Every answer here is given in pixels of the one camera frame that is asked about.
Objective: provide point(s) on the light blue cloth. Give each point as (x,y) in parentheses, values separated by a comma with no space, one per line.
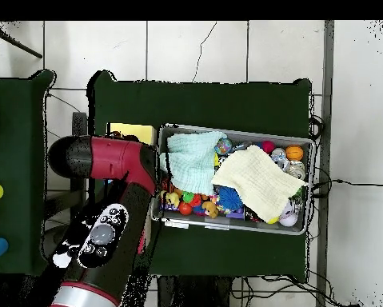
(191,163)

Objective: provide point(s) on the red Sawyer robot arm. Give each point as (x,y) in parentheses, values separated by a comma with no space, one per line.
(114,156)

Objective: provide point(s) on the wooden box with three holes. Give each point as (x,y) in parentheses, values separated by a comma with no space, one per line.
(143,131)

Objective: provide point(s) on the shallow silver mesh bin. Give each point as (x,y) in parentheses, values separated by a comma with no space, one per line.
(274,228)

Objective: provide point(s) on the yellow toy wedge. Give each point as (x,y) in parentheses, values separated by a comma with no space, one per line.
(216,160)

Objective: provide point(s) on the colourful spiky caterpillar toy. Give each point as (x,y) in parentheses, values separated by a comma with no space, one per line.
(189,196)

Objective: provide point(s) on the tiger plush toy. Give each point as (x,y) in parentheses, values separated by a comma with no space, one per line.
(167,186)

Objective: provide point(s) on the yellow duck plush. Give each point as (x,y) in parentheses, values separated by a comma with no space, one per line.
(172,198)

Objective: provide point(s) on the red ball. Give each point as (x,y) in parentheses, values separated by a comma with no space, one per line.
(185,208)

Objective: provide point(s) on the globe print ball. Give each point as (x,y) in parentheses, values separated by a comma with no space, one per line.
(223,146)

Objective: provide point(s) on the brown teddy plush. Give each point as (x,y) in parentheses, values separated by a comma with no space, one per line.
(210,208)

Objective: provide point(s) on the large blue spiky ball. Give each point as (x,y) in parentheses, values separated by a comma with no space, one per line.
(229,198)

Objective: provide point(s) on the cream yellow cloth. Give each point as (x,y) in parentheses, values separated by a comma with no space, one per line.
(258,182)

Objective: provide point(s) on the pink spiky ball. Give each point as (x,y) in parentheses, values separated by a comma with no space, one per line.
(268,146)

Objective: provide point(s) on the yellow ball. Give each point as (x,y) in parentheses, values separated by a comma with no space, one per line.
(273,220)

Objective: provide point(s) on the orange ball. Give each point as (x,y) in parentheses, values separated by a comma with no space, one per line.
(294,152)

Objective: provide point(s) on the silver can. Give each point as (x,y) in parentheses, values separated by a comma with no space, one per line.
(296,169)

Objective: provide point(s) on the white ball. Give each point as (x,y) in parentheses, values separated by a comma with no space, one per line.
(288,218)

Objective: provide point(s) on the dark green side table cloth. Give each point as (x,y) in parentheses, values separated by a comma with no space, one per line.
(15,144)

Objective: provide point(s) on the black tripod leg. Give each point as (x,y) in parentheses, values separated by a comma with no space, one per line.
(18,44)

